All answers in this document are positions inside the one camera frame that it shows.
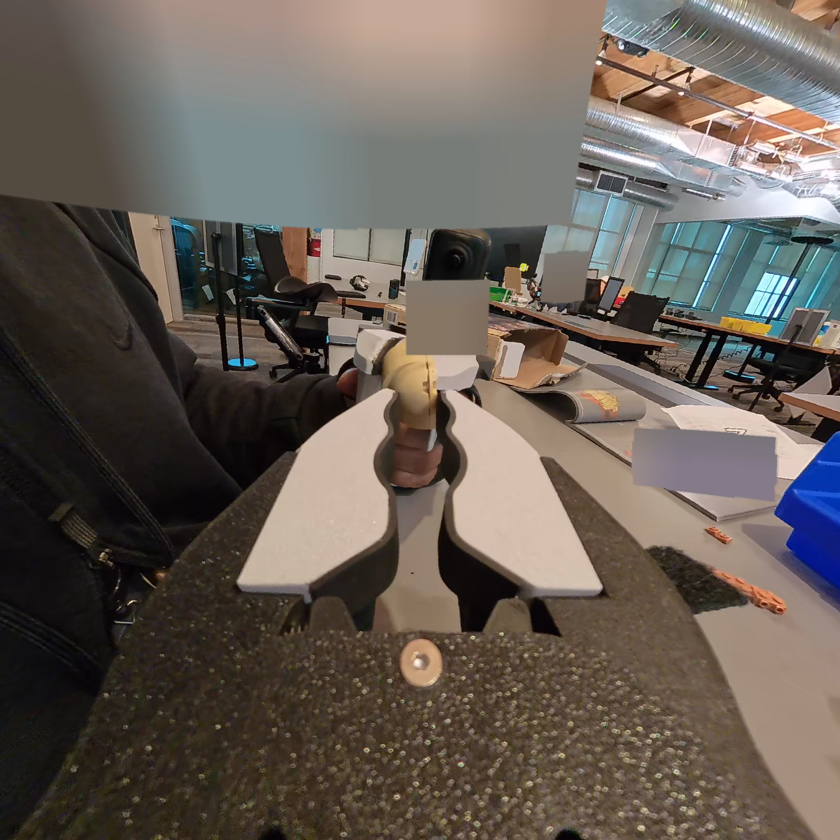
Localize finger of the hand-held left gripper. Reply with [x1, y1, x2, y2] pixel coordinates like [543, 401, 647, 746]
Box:
[433, 354, 481, 395]
[354, 328, 408, 403]

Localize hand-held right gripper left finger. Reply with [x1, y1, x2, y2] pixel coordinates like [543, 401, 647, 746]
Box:
[236, 388, 400, 603]

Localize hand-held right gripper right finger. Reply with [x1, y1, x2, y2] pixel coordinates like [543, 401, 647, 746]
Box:
[438, 390, 603, 599]

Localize tan curved brick assembly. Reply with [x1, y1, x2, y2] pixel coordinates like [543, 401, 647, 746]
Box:
[382, 341, 439, 422]

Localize person's left forearm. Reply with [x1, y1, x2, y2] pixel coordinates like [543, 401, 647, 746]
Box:
[164, 328, 350, 491]

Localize wooden-edged office desk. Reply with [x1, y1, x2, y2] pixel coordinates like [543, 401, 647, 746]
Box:
[333, 289, 409, 324]
[487, 298, 681, 370]
[658, 314, 840, 389]

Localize person's left hand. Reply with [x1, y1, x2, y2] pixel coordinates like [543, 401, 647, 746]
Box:
[338, 367, 447, 490]

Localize open cardboard box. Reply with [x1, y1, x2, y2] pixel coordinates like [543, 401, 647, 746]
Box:
[487, 326, 589, 390]

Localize black mesh office chair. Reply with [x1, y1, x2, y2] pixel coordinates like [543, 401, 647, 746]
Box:
[251, 226, 340, 386]

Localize white paper sheets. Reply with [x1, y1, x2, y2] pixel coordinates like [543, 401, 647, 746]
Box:
[661, 403, 826, 481]

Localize brown brick plate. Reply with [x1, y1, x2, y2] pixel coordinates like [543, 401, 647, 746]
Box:
[711, 567, 788, 616]

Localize person's black jacket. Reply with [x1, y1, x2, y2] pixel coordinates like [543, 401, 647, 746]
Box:
[0, 200, 245, 840]

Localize blue plastic bin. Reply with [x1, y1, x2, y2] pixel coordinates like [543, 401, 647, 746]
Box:
[773, 432, 840, 586]

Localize grey side table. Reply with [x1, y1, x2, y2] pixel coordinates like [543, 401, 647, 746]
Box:
[776, 366, 840, 442]

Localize grey desktop device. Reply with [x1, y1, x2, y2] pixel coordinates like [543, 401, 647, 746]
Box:
[780, 306, 832, 347]

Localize black floor lamp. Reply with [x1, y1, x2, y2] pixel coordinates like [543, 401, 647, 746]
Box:
[789, 235, 836, 317]

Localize black stanchion post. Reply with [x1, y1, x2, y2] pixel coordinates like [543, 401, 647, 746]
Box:
[209, 231, 261, 373]

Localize silver spiral duct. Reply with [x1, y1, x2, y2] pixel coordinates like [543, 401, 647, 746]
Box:
[579, 94, 731, 199]
[602, 0, 840, 127]

